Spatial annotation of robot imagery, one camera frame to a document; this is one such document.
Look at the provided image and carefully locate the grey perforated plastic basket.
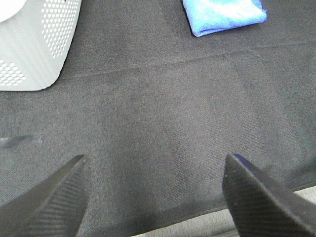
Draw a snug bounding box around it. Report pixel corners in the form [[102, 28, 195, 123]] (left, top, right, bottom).
[[0, 0, 81, 91]]

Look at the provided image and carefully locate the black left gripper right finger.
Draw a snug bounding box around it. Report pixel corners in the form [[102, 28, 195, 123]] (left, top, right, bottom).
[[222, 154, 316, 237]]

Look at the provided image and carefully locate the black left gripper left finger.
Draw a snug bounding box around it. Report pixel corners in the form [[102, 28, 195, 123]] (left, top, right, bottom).
[[0, 155, 91, 237]]

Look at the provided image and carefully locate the blue microfiber towel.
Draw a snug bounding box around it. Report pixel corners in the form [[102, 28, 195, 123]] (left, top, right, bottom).
[[183, 0, 267, 37]]

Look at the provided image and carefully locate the black table cloth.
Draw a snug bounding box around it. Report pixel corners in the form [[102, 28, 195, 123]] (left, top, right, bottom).
[[0, 0, 316, 237]]

